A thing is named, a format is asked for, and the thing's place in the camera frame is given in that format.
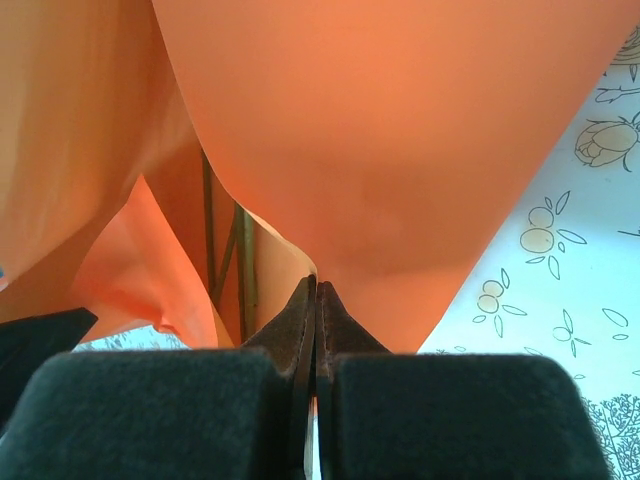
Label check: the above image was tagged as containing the fake flower bouquet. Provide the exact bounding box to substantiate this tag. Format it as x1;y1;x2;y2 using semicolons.
199;149;259;347

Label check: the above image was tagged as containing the orange wrapping paper sheet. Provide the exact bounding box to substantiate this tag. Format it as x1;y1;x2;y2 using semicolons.
0;0;629;352

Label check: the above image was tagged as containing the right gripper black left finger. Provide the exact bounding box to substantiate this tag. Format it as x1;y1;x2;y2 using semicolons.
0;277;318;480

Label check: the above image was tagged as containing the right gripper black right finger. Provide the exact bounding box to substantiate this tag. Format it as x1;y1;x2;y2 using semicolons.
316;281;607;480

